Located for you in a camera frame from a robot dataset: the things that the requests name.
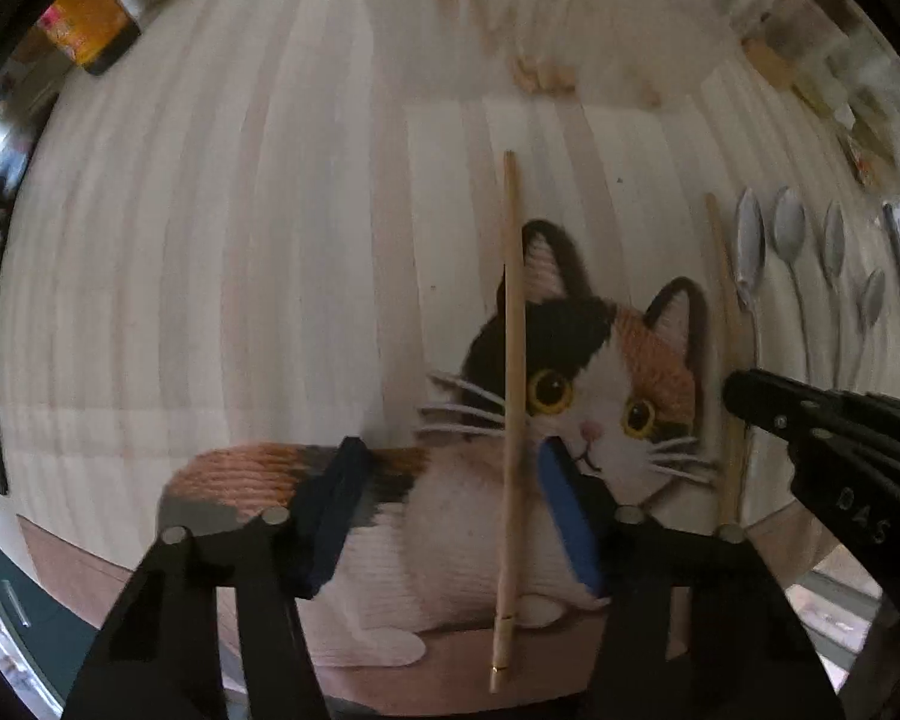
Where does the teal kitchen cabinet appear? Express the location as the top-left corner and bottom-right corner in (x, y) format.
(0, 517), (100, 720)

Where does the wooden chopstick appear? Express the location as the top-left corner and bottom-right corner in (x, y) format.
(489, 150), (530, 693)
(705, 193), (751, 533)

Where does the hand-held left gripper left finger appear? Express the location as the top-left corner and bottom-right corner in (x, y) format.
(60, 436), (374, 720)

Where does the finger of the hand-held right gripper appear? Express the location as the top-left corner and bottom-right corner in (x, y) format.
(724, 367), (900, 466)

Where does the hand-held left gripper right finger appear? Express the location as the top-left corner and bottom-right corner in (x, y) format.
(538, 439), (845, 720)

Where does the soy sauce bottle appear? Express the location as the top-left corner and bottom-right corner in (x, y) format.
(34, 0), (142, 77)

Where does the clear plastic bag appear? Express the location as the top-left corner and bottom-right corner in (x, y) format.
(727, 0), (900, 188)

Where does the striped cat print table mat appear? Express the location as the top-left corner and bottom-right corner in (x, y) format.
(0, 0), (900, 698)

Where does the large metal spoon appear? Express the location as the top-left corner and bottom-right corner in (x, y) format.
(733, 187), (767, 370)

